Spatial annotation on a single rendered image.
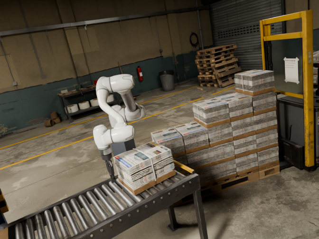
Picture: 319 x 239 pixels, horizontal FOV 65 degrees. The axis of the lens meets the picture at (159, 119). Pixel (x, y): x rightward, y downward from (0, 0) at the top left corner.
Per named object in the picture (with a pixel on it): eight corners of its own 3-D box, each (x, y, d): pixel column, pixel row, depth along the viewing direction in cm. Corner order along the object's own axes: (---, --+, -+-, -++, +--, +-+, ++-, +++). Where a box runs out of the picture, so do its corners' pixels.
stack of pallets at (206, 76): (221, 78, 1012) (217, 46, 975) (240, 78, 936) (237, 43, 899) (197, 87, 943) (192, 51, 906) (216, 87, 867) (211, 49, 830)
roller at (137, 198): (121, 181, 216) (119, 176, 215) (146, 205, 177) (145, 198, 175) (116, 183, 214) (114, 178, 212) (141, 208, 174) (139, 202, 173)
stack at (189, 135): (162, 191, 323) (149, 132, 300) (242, 166, 344) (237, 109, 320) (170, 208, 287) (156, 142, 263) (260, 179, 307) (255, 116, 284)
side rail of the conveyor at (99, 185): (163, 166, 243) (161, 155, 239) (166, 168, 238) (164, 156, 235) (11, 238, 181) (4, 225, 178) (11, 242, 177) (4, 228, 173)
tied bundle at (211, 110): (193, 120, 309) (191, 103, 303) (215, 114, 315) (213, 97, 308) (206, 129, 274) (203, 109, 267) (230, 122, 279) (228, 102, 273)
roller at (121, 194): (114, 184, 213) (112, 179, 212) (139, 209, 174) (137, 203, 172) (108, 187, 211) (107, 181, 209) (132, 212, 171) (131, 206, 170)
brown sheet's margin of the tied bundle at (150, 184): (135, 173, 212) (134, 169, 211) (153, 186, 188) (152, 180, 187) (118, 181, 205) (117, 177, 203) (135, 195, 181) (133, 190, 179)
